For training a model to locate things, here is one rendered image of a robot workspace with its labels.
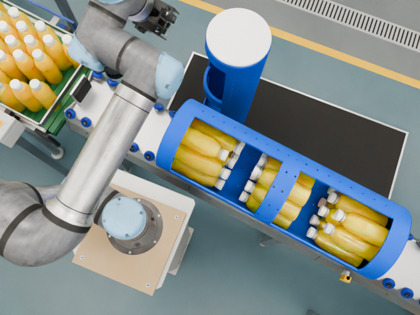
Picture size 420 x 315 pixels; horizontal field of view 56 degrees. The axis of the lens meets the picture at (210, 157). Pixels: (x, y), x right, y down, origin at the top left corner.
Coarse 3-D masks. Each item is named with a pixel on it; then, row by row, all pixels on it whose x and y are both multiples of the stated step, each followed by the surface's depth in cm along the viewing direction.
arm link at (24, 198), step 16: (0, 192) 74; (16, 192) 76; (32, 192) 82; (48, 192) 91; (0, 208) 72; (16, 208) 73; (32, 208) 74; (96, 208) 113; (0, 224) 71; (16, 224) 71; (0, 240) 71
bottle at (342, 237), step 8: (336, 232) 138; (344, 232) 137; (336, 240) 138; (344, 240) 137; (352, 240) 136; (360, 240) 137; (344, 248) 139; (352, 248) 137; (360, 248) 136; (368, 248) 136; (376, 248) 136; (360, 256) 138; (368, 256) 136
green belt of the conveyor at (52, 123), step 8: (64, 72) 175; (72, 72) 175; (88, 72) 175; (64, 80) 174; (56, 88) 173; (72, 88) 173; (64, 96) 172; (64, 104) 171; (24, 112) 170; (32, 112) 170; (40, 112) 170; (56, 112) 170; (40, 120) 169; (48, 120) 169; (56, 120) 169; (64, 120) 172; (48, 128) 168
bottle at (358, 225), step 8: (344, 216) 134; (352, 216) 134; (360, 216) 134; (344, 224) 135; (352, 224) 133; (360, 224) 132; (368, 224) 133; (376, 224) 134; (352, 232) 134; (360, 232) 133; (368, 232) 132; (376, 232) 132; (384, 232) 132; (368, 240) 134; (376, 240) 132; (384, 240) 132
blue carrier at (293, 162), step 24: (192, 120) 137; (216, 120) 139; (168, 144) 136; (264, 144) 137; (168, 168) 142; (240, 168) 160; (288, 168) 133; (312, 168) 136; (216, 192) 151; (240, 192) 156; (288, 192) 131; (312, 192) 157; (360, 192) 134; (264, 216) 137; (408, 216) 133; (312, 240) 150; (360, 264) 148; (384, 264) 129
